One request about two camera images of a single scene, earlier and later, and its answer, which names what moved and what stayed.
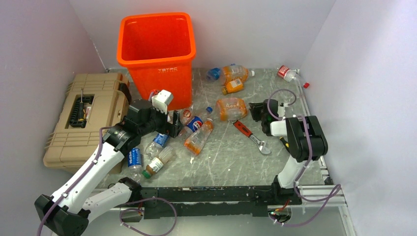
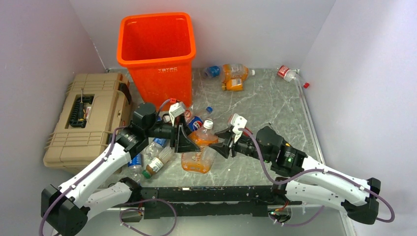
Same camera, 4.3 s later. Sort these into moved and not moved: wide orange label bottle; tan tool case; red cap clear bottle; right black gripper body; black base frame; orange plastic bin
Moved: right black gripper body; wide orange label bottle
Not moved: red cap clear bottle; orange plastic bin; tan tool case; black base frame
